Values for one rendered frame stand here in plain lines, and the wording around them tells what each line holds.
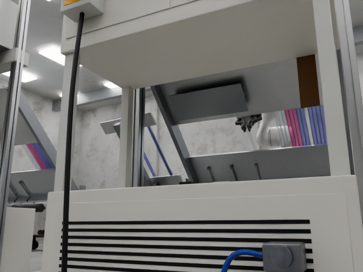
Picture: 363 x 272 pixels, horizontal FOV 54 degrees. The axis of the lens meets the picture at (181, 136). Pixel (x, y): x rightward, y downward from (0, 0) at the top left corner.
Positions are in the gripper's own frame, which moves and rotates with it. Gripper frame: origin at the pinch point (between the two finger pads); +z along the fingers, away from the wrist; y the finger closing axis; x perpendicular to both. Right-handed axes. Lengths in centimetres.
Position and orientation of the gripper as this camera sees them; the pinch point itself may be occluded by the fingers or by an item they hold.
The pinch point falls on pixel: (246, 126)
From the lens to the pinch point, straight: 149.3
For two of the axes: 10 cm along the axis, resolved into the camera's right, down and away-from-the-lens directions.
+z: -2.9, 5.3, -8.0
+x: 3.7, 8.3, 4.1
